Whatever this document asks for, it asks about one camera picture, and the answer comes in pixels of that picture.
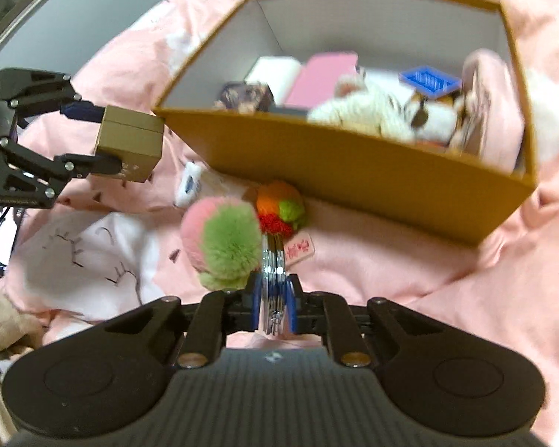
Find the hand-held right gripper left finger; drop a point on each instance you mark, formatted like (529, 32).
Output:
(256, 302)

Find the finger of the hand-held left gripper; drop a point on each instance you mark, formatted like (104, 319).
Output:
(74, 166)
(81, 111)

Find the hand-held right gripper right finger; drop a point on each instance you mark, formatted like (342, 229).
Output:
(291, 302)

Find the pink charm tag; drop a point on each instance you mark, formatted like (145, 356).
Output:
(300, 247)

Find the gold box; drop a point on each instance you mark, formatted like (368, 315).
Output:
(130, 144)

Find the pink green fuzzy pom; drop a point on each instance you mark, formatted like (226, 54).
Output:
(228, 242)

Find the white lotion tube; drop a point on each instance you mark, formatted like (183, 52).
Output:
(188, 186)

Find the orange cardboard box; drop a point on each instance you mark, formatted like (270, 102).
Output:
(377, 181)

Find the dark patterned box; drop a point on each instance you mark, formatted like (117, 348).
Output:
(244, 95)

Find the dark grey box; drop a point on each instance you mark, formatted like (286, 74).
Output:
(289, 111)

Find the white glasses case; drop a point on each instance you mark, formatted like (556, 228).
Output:
(275, 72)

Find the white crocheted bunny plush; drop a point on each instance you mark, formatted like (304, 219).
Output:
(354, 111)

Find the pink notebook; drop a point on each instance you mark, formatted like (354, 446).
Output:
(316, 81)

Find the tiger plush toy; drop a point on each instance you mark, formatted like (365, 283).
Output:
(435, 121)

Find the blue hang tag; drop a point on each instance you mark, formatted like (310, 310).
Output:
(431, 81)

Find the pink padded pouch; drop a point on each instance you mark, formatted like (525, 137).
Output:
(494, 102)

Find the beige fluffy cloth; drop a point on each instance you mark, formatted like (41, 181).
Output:
(4, 321)

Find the pink printed blanket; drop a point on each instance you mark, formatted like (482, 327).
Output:
(447, 288)

